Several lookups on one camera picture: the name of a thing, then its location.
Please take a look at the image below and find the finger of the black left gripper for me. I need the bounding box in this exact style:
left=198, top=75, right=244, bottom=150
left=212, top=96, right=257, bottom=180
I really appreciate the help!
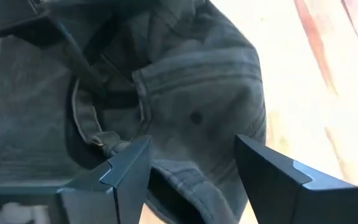
left=0, top=12, right=109, bottom=98

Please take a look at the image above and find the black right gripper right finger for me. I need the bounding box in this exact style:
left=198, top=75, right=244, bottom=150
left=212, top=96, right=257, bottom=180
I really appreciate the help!
left=234, top=133, right=358, bottom=224

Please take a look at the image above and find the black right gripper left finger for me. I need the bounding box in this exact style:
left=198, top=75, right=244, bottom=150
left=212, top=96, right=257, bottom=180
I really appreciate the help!
left=0, top=134, right=152, bottom=224

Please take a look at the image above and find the dark grey baseball cap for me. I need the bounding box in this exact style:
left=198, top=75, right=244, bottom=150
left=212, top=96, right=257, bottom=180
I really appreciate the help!
left=0, top=0, right=267, bottom=224

